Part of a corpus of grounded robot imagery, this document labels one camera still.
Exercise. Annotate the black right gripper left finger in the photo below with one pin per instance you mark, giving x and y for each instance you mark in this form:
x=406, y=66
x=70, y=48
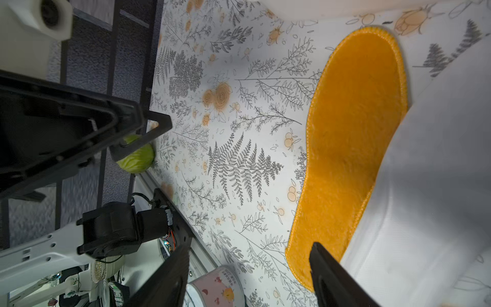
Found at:
x=166, y=287

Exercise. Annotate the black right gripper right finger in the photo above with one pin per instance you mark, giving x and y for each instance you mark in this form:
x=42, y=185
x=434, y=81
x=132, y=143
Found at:
x=332, y=285

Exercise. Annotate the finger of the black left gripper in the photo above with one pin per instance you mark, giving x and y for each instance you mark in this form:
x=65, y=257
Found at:
x=119, y=151
x=48, y=130

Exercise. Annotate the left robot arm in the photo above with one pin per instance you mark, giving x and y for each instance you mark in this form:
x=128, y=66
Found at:
x=111, y=231

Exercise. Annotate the white plastic storage box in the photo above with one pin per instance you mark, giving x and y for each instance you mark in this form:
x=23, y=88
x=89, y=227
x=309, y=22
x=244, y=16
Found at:
x=296, y=10

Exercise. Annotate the green cabbage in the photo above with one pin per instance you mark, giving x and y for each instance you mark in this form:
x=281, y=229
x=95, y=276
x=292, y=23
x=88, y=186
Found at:
x=138, y=161

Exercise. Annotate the left white insole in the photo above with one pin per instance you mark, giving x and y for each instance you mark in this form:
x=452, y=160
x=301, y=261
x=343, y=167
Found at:
x=424, y=239

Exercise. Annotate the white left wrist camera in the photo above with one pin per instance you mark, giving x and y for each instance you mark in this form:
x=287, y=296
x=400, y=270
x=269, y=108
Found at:
x=28, y=30

